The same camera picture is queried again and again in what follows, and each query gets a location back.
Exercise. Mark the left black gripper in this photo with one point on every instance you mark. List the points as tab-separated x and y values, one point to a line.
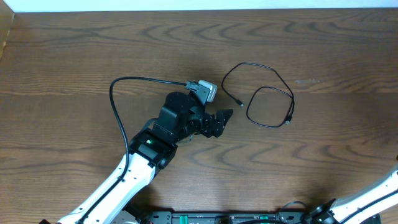
211	130

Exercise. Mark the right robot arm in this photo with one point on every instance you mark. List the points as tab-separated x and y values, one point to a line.
358	207

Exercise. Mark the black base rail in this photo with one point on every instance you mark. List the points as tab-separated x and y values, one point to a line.
286	214

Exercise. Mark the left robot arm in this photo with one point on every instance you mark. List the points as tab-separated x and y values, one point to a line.
148	152

